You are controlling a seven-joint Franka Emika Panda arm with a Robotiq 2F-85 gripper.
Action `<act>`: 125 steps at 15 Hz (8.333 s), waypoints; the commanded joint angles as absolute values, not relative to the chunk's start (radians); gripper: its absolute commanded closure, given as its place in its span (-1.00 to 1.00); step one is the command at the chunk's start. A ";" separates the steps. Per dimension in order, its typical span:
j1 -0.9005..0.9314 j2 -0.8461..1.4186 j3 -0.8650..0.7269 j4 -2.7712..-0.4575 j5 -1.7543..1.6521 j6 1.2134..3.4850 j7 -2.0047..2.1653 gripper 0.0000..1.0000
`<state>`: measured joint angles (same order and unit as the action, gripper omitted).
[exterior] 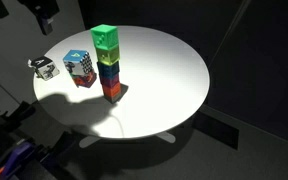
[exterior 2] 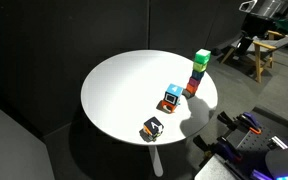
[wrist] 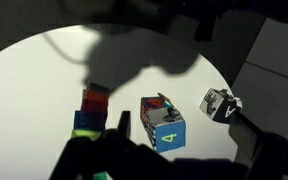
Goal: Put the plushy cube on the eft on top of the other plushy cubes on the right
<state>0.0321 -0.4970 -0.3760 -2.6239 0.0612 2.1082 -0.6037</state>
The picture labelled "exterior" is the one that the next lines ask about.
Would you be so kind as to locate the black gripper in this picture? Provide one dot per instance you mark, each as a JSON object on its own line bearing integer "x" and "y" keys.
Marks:
{"x": 42, "y": 7}

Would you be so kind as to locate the black white plush cube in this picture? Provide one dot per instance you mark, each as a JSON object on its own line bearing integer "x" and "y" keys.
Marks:
{"x": 44, "y": 66}

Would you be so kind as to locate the blue topped plush cube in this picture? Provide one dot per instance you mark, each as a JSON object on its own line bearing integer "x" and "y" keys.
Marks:
{"x": 79, "y": 63}

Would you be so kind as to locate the green toy cube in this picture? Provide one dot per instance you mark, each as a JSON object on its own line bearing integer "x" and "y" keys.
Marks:
{"x": 105, "y": 36}

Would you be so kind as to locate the red purple plush cube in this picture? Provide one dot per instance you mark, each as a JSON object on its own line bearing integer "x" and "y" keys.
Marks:
{"x": 84, "y": 81}

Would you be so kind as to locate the lime toy cube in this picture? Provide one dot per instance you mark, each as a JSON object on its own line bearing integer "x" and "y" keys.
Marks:
{"x": 107, "y": 56}

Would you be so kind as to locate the blue toy cube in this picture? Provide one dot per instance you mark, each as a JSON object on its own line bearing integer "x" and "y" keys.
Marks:
{"x": 109, "y": 69}

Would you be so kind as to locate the magenta toy cube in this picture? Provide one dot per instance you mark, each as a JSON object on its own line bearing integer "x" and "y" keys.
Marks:
{"x": 110, "y": 80}

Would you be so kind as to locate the orange toy cube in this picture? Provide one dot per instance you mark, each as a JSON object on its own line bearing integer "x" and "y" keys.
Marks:
{"x": 111, "y": 88}

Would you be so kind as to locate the grey toy cube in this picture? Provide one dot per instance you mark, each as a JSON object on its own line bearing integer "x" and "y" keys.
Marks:
{"x": 113, "y": 97}

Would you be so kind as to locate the black clamp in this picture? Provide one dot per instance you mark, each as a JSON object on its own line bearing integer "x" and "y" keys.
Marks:
{"x": 7, "y": 116}

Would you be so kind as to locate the white table base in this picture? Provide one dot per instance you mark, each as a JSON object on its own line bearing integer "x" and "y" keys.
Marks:
{"x": 89, "y": 140}

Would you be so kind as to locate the dark clamp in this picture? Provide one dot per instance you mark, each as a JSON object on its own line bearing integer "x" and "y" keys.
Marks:
{"x": 67, "y": 156}

